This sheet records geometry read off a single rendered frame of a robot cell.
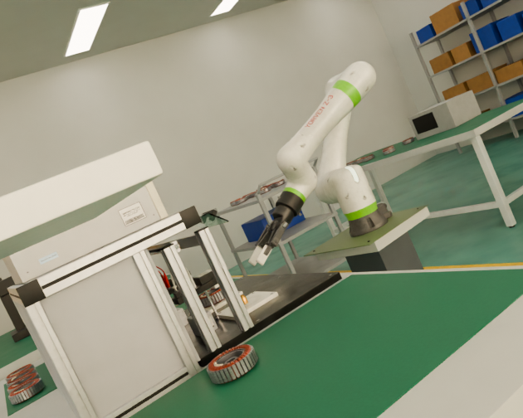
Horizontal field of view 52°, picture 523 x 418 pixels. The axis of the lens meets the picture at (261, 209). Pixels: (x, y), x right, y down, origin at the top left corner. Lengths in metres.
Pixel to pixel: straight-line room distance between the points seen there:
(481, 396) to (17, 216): 0.60
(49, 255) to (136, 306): 0.25
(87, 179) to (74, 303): 0.78
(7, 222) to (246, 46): 7.85
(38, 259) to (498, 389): 1.02
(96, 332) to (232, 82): 6.88
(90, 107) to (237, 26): 2.58
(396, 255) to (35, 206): 1.63
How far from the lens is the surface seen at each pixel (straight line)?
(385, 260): 1.95
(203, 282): 1.52
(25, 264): 1.38
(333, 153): 2.14
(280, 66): 8.43
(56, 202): 0.49
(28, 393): 2.01
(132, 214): 1.42
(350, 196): 1.96
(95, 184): 0.50
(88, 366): 1.28
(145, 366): 1.30
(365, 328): 1.12
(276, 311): 1.43
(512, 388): 0.78
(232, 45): 8.18
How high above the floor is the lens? 1.14
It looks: 4 degrees down
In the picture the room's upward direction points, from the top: 25 degrees counter-clockwise
